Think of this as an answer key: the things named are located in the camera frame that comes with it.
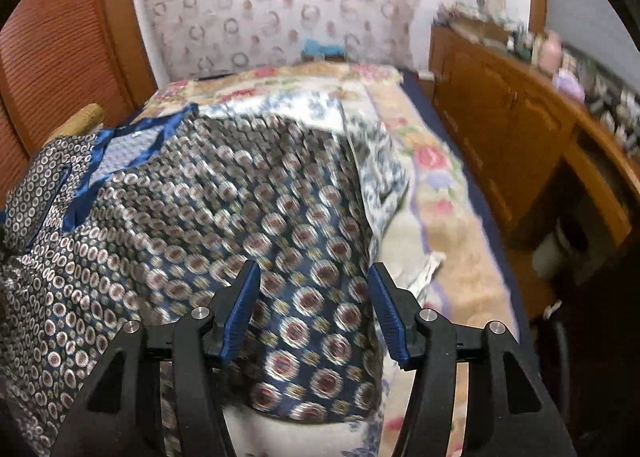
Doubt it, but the mustard patterned folded cloth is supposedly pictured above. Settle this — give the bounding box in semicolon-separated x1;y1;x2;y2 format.
64;104;106;138

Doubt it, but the purple plush item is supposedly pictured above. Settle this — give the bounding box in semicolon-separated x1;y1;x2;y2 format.
555;70;587;101

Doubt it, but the beige rose print blanket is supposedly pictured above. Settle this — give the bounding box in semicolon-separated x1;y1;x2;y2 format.
145;62;521;457

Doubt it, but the navy medallion print garment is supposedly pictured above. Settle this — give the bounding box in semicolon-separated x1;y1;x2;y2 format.
0;104;386;457

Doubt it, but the row of dark small objects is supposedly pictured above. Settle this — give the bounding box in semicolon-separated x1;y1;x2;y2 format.
582;57;640;155

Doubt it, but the pile of papers and boxes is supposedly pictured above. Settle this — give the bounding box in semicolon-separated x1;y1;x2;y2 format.
435;2;511;40

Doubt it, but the teal box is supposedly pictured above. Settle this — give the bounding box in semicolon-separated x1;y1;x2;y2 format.
300;37;348;63

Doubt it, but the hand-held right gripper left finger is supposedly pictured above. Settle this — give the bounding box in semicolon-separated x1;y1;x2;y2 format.
50;261;262;457

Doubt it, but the wooden louvered door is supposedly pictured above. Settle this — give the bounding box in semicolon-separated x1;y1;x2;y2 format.
0;0;158;183

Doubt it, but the wooden cabinet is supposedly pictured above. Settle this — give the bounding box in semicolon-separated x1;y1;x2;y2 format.
429;24;640;288

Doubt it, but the white bucket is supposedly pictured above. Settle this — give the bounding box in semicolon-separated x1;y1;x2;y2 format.
531;231;577;284

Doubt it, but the pink thermos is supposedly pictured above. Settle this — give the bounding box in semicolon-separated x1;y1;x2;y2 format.
540;30;564;76

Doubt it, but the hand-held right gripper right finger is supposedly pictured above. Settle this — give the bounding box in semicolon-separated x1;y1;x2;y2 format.
369;262;576;457

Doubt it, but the white blue floral bedsheet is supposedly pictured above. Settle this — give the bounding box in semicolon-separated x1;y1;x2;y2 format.
197;87;446;457

